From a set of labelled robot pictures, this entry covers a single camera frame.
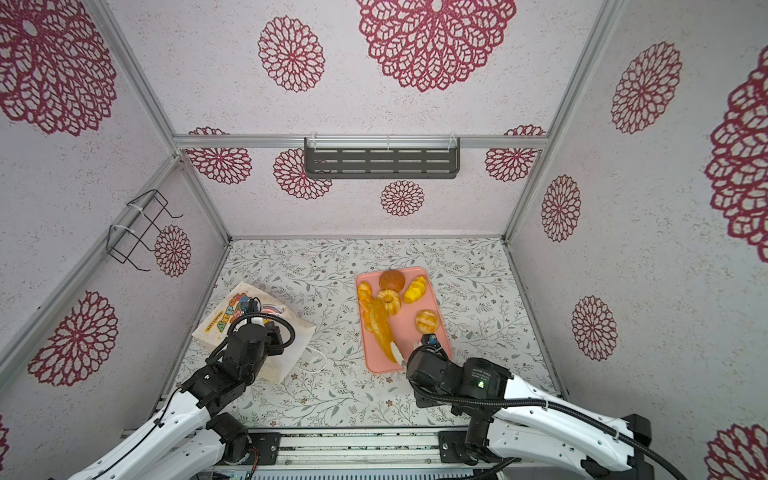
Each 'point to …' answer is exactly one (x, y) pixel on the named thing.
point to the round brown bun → (393, 279)
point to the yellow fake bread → (426, 322)
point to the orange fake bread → (365, 298)
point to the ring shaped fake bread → (391, 300)
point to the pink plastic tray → (405, 334)
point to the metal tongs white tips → (398, 354)
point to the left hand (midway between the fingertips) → (274, 329)
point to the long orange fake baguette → (379, 324)
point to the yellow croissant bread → (415, 290)
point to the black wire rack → (144, 227)
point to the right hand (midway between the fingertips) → (416, 387)
